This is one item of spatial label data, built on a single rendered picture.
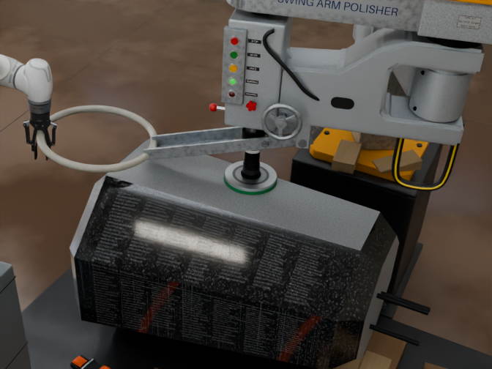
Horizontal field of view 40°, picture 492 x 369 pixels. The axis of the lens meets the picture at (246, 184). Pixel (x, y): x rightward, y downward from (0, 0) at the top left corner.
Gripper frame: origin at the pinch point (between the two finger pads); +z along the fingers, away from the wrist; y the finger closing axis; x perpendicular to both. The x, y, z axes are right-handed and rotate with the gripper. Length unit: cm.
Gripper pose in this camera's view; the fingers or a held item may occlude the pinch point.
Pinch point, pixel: (41, 151)
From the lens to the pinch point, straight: 296.5
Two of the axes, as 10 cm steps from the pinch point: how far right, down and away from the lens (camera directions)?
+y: 9.9, 0.7, 1.5
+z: -1.4, 8.0, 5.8
